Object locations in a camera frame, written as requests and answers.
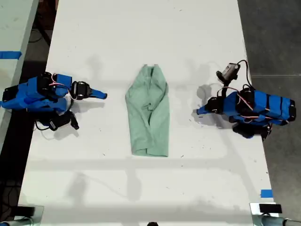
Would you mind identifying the pale green T-shirt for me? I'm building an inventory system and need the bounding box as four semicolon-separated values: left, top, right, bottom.
124;64;170;158

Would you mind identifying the long blue tape strip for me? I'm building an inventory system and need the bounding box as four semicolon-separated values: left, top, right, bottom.
0;51;23;60

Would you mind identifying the white side table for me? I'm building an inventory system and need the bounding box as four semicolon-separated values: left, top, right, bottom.
0;0;40;144

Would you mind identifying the short blue tape strip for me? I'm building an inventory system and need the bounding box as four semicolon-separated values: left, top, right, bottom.
260;189;274;199

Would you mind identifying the grey metal pipe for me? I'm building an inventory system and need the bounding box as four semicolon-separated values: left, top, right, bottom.
261;215;301;226
0;218;33;226

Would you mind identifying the black camera stalk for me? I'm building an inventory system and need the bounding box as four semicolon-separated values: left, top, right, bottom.
217;80;233;98

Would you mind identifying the grey gripper camera box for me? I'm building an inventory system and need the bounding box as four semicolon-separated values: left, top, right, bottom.
215;63;241;83

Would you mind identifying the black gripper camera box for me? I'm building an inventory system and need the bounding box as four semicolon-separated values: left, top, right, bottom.
48;112;80;131

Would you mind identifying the black camera cable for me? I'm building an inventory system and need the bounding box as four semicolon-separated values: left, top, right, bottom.
34;119;51;131
236;59;253;88

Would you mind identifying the metal bracket with black pad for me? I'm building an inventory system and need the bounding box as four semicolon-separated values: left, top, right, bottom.
14;204;45;226
249;202;283;226

